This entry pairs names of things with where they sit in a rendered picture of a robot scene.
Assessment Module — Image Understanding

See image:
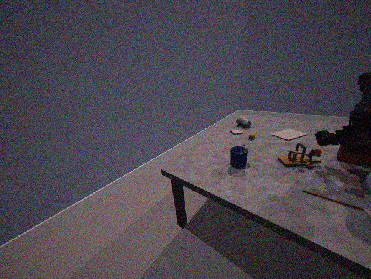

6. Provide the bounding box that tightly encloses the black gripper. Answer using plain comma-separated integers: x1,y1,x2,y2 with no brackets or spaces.
315,126,351,146

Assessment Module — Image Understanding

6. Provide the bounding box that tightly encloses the beige flat square tile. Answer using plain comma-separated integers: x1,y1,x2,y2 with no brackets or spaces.
230,130,243,135

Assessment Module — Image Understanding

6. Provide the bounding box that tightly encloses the blue mug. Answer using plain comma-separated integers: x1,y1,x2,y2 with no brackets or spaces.
230,146,248,169

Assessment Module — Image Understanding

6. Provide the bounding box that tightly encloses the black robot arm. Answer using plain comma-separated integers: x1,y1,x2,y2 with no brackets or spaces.
340,72,371,154

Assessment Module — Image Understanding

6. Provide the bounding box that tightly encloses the beige flat rectangular panel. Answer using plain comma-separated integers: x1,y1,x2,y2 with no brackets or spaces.
270,129,308,141

